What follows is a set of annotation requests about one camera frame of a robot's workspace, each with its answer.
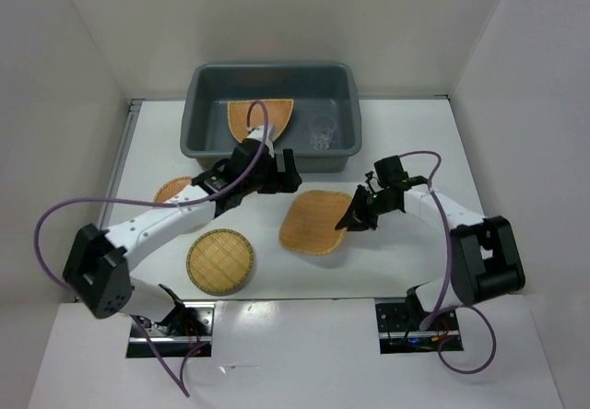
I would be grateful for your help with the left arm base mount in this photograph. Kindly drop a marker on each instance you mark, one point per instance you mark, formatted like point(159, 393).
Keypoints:
point(194, 335)

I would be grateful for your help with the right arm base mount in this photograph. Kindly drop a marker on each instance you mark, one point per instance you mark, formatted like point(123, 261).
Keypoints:
point(399, 335)

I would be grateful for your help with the clear plastic cup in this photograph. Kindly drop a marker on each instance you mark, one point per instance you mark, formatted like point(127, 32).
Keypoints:
point(322, 129)

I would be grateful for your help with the aluminium table edge rail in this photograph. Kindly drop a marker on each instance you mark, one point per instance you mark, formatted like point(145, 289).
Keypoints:
point(123, 149)

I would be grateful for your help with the triangular woven tray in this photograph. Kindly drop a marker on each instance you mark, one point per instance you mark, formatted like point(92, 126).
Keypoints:
point(241, 118)

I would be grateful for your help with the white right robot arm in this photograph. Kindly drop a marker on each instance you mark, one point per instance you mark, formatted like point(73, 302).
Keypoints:
point(482, 260)

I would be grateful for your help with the square woven tray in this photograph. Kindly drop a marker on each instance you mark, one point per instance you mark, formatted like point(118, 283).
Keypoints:
point(309, 226)

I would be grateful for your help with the round green-rimmed bamboo tray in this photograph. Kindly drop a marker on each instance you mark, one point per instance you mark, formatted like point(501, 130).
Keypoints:
point(220, 262)

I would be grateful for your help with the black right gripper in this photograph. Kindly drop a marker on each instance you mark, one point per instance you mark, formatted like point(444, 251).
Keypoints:
point(356, 218)

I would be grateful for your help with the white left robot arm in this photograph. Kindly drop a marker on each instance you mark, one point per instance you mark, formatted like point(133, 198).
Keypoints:
point(101, 261)

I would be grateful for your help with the grey plastic bin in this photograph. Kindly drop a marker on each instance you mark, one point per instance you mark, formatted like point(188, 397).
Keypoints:
point(312, 108)

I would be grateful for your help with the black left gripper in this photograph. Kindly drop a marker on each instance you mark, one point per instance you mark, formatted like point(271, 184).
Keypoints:
point(285, 181)

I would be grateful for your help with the round tan woven tray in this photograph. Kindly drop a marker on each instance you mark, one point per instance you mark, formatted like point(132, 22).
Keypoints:
point(171, 188)

